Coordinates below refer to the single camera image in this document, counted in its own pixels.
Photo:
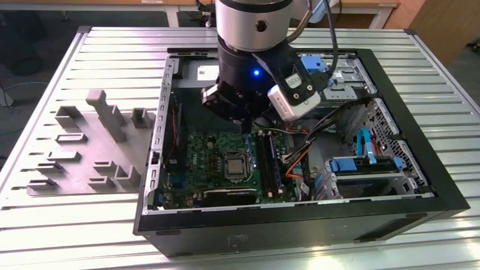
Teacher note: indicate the hard disk in blue carrier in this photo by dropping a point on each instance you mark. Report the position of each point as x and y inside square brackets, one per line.
[347, 164]

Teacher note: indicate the grey power supply unit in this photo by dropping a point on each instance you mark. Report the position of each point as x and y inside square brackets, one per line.
[195, 107]

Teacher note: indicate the metal drive cage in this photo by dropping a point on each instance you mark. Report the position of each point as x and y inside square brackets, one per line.
[352, 76]

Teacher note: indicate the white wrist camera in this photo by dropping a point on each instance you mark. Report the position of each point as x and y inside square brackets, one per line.
[288, 107]

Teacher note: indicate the white frame desk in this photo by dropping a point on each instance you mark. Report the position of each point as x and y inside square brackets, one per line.
[379, 14]

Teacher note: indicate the metal disk bay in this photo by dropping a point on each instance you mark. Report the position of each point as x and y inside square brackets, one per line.
[371, 176]

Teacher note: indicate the black graphics card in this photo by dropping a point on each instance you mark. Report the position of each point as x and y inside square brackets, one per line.
[231, 197]

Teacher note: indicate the black camera bracket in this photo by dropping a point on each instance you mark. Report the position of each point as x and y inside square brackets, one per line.
[284, 64]

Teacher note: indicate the silver CPU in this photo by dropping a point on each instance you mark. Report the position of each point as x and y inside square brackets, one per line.
[235, 166]

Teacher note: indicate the blue plastic drive carrier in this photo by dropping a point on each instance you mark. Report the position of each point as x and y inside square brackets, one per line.
[310, 63]

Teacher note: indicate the black open PC case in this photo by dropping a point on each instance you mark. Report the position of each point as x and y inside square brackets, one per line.
[300, 225]

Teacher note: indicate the brown wooden panel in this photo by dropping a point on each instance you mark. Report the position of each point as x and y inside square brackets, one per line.
[403, 14]

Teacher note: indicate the black office chair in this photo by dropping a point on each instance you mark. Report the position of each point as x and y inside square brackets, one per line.
[23, 56]

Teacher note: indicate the green RAM stick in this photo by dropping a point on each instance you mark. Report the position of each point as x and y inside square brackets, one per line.
[278, 168]
[246, 136]

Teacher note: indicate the grey parts rack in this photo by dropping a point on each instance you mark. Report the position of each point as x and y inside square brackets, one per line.
[104, 152]

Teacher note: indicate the wooden cabinet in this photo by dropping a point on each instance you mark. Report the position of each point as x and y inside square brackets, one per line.
[450, 28]

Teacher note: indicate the green Dell motherboard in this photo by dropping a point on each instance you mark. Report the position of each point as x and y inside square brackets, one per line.
[199, 152]

